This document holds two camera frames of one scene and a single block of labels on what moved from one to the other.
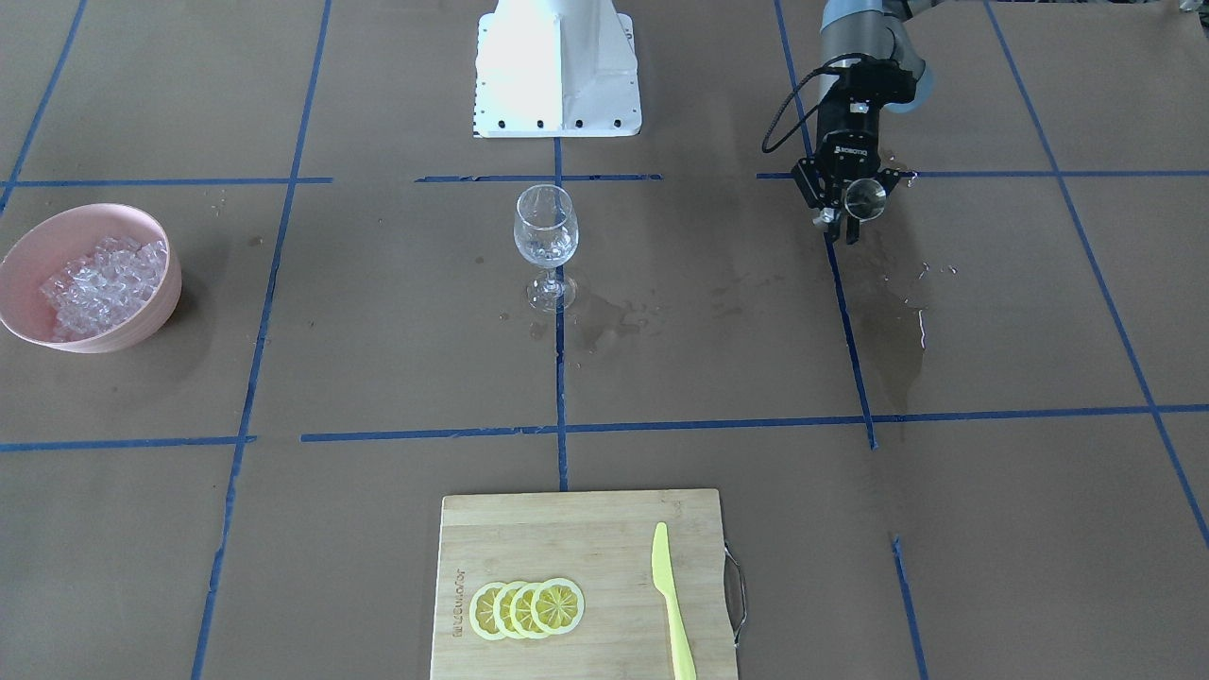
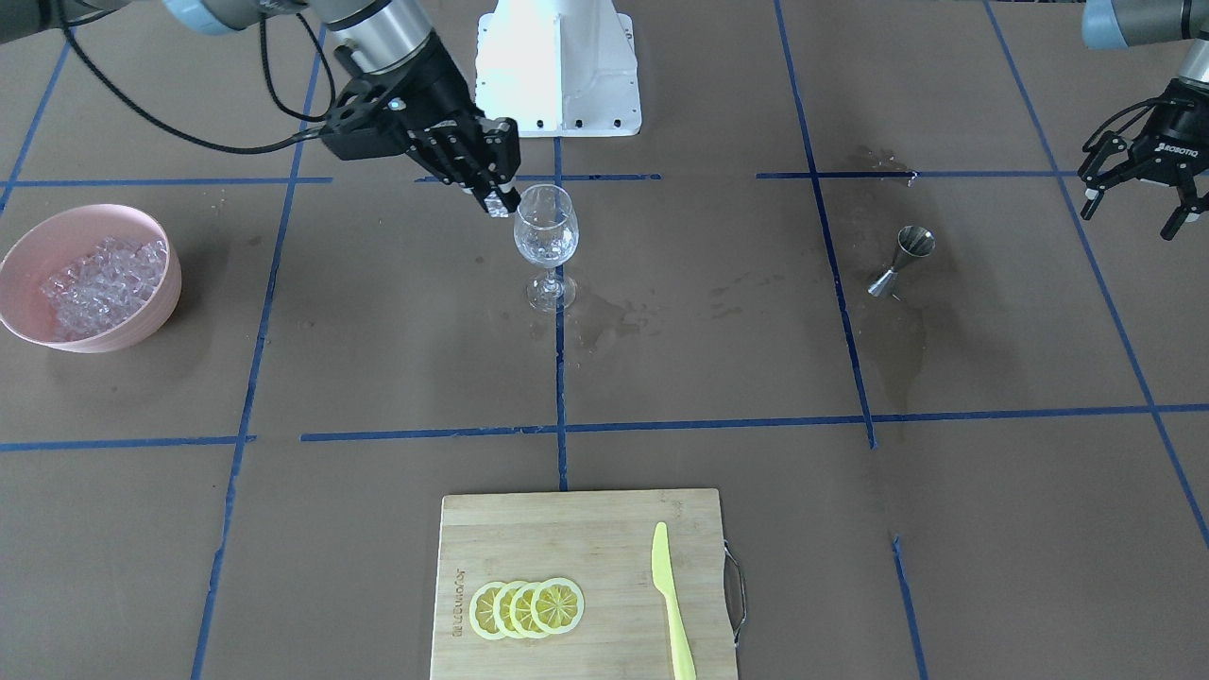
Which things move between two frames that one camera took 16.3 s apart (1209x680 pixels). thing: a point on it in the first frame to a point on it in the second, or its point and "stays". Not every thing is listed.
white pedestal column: [555, 69] stays
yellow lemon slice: [519, 609] stays
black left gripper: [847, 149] to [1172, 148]
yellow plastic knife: [663, 581] stays
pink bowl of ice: [90, 279] stays
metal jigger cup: [865, 199] to [913, 242]
